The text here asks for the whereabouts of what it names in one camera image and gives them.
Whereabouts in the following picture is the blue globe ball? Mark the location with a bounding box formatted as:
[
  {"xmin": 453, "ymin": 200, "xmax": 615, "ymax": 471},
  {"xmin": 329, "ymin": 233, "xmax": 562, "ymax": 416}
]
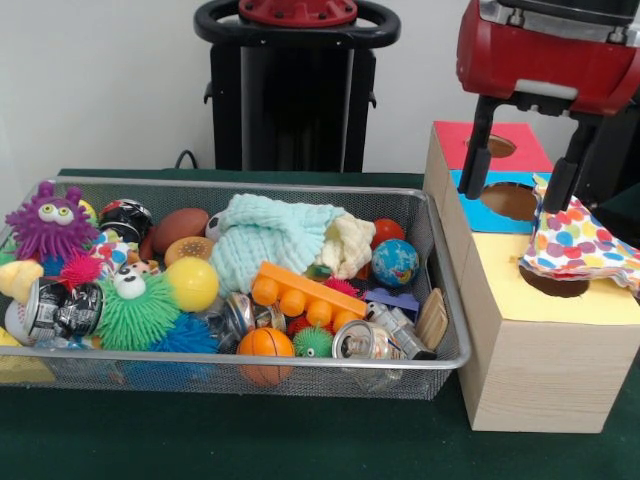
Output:
[{"xmin": 372, "ymin": 238, "xmax": 421, "ymax": 288}]

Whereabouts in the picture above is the crushed silver can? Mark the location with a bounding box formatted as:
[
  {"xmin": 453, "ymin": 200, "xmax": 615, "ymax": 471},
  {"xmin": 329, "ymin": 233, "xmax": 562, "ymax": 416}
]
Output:
[{"xmin": 333, "ymin": 320, "xmax": 404, "ymax": 363}]

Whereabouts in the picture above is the dark green table cloth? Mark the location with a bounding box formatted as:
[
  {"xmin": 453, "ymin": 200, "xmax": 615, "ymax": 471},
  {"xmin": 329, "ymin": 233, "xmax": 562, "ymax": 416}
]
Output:
[{"xmin": 0, "ymin": 168, "xmax": 640, "ymax": 480}]

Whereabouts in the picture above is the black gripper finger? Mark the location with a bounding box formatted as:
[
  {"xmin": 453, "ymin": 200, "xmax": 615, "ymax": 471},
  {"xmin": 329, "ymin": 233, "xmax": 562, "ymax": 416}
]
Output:
[
  {"xmin": 542, "ymin": 112, "xmax": 604, "ymax": 215},
  {"xmin": 458, "ymin": 95, "xmax": 498, "ymax": 200}
]

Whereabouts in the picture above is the orange building block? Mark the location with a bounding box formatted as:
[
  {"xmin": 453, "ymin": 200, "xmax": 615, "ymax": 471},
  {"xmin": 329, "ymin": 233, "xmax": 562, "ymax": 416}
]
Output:
[{"xmin": 250, "ymin": 261, "xmax": 367, "ymax": 329}]

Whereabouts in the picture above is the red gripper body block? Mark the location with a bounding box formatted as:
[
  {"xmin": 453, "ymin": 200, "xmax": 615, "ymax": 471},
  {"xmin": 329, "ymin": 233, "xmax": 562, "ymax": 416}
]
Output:
[{"xmin": 457, "ymin": 0, "xmax": 640, "ymax": 117}]

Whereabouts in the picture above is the yellow ball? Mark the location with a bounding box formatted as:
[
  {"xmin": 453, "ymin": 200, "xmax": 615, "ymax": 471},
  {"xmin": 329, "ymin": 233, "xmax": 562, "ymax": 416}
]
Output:
[{"xmin": 165, "ymin": 258, "xmax": 220, "ymax": 313}]

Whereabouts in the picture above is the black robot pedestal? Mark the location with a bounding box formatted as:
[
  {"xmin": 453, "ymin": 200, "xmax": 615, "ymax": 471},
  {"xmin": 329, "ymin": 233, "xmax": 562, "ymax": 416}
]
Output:
[{"xmin": 194, "ymin": 0, "xmax": 401, "ymax": 171}]

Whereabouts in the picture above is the cream yellow cloth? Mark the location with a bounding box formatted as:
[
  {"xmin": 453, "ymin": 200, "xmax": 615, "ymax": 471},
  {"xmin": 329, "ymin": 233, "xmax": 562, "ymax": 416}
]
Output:
[{"xmin": 318, "ymin": 212, "xmax": 377, "ymax": 281}]

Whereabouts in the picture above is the colourful patterned cloth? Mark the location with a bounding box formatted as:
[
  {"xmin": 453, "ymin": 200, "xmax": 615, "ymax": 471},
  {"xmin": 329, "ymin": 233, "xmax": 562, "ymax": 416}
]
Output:
[{"xmin": 520, "ymin": 175, "xmax": 640, "ymax": 293}]

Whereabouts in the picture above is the green spiky ball with eyes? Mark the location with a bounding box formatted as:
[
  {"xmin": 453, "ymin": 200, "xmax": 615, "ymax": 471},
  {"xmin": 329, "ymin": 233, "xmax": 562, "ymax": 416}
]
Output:
[{"xmin": 95, "ymin": 262, "xmax": 183, "ymax": 351}]

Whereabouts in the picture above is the small orange basketball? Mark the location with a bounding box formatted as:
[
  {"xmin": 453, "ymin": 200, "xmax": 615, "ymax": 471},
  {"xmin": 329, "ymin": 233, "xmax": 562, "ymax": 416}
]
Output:
[{"xmin": 237, "ymin": 327, "xmax": 296, "ymax": 388}]

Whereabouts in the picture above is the purple spiky monster toy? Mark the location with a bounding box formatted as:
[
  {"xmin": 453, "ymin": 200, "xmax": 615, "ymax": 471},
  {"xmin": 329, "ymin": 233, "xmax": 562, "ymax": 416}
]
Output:
[{"xmin": 4, "ymin": 181, "xmax": 101, "ymax": 263}]

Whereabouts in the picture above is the shallow clear bin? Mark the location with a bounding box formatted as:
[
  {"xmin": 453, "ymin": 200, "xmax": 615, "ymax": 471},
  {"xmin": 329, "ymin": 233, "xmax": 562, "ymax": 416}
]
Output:
[{"xmin": 0, "ymin": 177, "xmax": 473, "ymax": 401}]

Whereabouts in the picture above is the small brown football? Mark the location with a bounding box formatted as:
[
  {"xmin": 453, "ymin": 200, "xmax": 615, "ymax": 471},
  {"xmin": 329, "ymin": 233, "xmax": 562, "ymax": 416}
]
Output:
[{"xmin": 153, "ymin": 208, "xmax": 212, "ymax": 253}]

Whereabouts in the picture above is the light teal cloth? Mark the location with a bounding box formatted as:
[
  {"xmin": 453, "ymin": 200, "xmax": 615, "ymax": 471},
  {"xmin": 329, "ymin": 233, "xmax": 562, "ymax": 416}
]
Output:
[{"xmin": 210, "ymin": 193, "xmax": 346, "ymax": 296}]

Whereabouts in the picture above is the wooden box with three holes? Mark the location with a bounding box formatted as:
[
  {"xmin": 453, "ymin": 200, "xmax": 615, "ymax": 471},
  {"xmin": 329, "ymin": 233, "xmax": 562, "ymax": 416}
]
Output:
[{"xmin": 423, "ymin": 121, "xmax": 640, "ymax": 434}]

